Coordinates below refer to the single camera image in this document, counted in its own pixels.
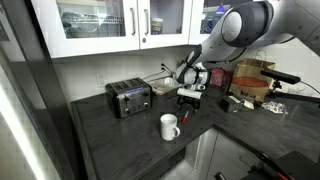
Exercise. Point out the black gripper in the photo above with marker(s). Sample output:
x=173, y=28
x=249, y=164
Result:
x=188, y=100

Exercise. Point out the orange capped white marker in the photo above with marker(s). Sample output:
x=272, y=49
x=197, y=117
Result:
x=185, y=118

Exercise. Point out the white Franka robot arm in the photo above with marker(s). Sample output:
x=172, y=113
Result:
x=253, y=28

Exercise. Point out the white ceramic cup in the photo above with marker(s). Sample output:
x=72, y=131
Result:
x=168, y=127

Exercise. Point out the aluminium foil tray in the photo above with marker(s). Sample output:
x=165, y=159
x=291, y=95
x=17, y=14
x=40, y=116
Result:
x=163, y=85

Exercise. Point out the pink cardboard box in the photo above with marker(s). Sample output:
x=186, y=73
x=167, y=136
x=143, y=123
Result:
x=218, y=78

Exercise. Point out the small black box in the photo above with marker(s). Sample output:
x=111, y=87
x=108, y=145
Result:
x=230, y=104

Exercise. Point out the black chrome four-slot toaster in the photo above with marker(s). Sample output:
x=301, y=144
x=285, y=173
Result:
x=128, y=98

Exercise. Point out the white lower cabinet front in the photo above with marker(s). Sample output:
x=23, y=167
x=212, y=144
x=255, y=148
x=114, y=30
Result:
x=230, y=160

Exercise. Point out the brown paper bag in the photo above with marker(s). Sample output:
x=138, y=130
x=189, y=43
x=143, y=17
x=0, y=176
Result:
x=251, y=80

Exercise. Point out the crumpled foil wrapper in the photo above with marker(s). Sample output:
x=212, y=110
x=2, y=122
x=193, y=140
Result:
x=274, y=107

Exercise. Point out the orange black bar clamp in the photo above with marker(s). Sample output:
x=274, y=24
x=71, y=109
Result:
x=270, y=166

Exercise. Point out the stainless steel refrigerator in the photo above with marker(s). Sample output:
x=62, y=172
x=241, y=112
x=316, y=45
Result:
x=33, y=100

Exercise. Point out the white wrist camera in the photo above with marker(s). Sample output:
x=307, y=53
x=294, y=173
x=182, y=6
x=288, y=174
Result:
x=189, y=93

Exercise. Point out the white wall outlet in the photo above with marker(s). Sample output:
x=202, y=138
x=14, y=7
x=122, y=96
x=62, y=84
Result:
x=100, y=80

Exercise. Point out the black stereo camera bar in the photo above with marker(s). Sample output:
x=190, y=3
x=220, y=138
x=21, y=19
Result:
x=280, y=76

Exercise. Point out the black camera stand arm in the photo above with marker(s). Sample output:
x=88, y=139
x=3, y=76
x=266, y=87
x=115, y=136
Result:
x=293, y=96

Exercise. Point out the white glass-door wall cabinet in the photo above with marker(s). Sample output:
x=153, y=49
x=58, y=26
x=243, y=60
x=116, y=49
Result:
x=100, y=43

